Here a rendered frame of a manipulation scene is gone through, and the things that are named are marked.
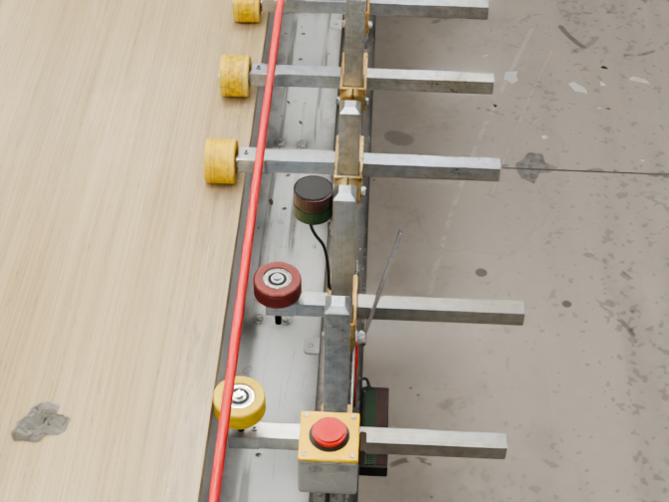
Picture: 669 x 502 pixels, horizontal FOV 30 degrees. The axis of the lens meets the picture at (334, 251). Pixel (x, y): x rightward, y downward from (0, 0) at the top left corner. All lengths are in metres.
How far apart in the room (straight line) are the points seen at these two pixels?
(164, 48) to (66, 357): 0.82
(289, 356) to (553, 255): 1.29
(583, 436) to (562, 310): 0.41
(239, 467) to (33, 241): 0.52
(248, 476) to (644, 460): 1.18
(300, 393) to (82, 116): 0.67
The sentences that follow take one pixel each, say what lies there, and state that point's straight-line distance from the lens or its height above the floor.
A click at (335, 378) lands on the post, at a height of 1.03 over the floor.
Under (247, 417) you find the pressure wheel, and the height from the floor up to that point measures 0.90.
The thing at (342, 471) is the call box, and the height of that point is 1.20.
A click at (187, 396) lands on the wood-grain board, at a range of 1.93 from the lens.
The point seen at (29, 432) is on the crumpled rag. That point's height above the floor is 0.91.
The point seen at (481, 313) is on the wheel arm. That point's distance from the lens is 2.10.
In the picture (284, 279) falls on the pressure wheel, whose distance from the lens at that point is 2.08.
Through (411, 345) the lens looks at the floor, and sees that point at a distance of 3.18.
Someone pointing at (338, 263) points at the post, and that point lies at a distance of 1.96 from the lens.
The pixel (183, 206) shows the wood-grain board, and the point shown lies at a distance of 2.22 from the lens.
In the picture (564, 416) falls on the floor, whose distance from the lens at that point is 3.09.
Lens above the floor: 2.40
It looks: 45 degrees down
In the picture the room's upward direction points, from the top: 1 degrees clockwise
